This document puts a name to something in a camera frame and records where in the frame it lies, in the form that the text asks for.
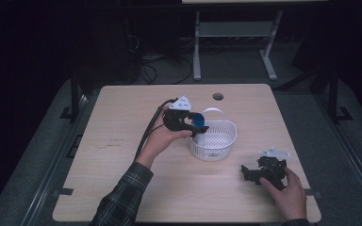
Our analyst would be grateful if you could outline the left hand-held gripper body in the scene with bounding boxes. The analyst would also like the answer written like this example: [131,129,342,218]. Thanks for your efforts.
[162,95,199,135]

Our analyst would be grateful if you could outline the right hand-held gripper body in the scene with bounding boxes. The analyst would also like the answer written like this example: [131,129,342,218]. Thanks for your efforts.
[256,146,292,191]

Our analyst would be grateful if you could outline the white blue shampoo bottle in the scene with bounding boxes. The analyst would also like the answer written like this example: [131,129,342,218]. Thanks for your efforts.
[190,113,206,129]

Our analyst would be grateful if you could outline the white plastic basket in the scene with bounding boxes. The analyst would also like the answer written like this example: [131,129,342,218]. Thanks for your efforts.
[188,106,238,162]

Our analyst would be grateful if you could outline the person's left hand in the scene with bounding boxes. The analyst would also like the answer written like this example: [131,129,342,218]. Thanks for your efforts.
[135,105,193,170]

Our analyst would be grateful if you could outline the person's right hand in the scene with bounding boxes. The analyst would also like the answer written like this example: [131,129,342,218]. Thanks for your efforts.
[258,166,308,221]

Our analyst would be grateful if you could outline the black tape strip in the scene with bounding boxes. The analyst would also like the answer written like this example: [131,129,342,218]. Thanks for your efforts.
[52,187,75,197]
[304,187,323,200]

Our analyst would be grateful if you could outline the black metal stand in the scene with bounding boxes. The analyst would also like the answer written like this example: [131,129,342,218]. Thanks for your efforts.
[326,70,354,124]
[59,70,88,122]

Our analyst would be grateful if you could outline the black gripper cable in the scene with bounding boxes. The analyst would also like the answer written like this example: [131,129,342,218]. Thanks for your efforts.
[134,97,178,161]

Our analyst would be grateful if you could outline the black floor cables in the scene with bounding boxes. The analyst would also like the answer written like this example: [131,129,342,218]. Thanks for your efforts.
[136,53,194,86]

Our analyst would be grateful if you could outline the metal floor rail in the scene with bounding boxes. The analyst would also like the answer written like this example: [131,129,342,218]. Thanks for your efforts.
[315,92,362,219]
[20,90,91,226]

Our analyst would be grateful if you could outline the white metal desk frame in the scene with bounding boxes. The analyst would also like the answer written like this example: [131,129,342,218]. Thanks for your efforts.
[192,9,284,82]

